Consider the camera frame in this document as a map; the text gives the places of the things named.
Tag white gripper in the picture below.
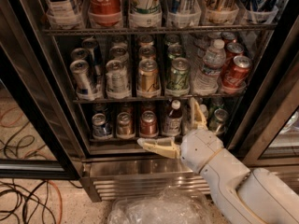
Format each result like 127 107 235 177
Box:
137 98 223 174

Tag orange gold soda can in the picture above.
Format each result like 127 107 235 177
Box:
137 59 160 98

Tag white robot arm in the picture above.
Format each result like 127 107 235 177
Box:
137 125 299 224

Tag clear water bottle bottom shelf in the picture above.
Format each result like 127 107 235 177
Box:
182 104 210 137

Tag clear water bottle shelf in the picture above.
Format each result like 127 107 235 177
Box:
182 104 210 137
193 39 226 95

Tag orange red can bottom shelf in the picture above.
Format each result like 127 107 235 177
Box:
140 111 158 137

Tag green can bottom shelf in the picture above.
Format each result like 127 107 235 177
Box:
208 108 229 136

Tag green can shelf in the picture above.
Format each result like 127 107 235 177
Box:
208 108 229 136
167 44 185 62

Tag green soda can front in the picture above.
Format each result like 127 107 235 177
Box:
165 57 190 97

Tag clear water bottle middle shelf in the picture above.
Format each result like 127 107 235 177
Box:
193 39 226 95

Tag gold can bottom shelf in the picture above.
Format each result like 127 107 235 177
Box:
116 112 135 139

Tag red cola can front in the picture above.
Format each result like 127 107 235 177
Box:
221 55 251 92

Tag red cola can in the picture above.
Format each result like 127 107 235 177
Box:
221 55 251 92
222 42 245 68

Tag blue can bottom shelf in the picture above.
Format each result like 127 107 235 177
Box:
92 113 112 139

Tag white silver can front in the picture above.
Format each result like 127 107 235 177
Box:
106 60 132 99

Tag white silver can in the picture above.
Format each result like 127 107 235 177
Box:
106 60 132 99
109 46 129 66

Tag silver blue can front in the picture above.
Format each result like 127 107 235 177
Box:
70 60 102 101

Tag stainless steel glass-door fridge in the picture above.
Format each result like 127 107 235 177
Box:
0 0 298 202

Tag white green bottle top shelf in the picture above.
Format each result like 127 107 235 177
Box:
129 0 161 27

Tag dark blue can middle shelf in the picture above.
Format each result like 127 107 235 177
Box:
81 37 103 76

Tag silver can behind left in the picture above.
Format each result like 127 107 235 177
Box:
71 48 90 62

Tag red cola bottle top shelf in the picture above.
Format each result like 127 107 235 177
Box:
90 0 121 27

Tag juice bottle white cap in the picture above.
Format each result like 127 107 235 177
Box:
163 100 182 136

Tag clear plastic bag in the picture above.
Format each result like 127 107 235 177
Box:
107 187 212 224

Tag black and orange floor cables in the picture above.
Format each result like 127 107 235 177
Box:
0 179 64 224

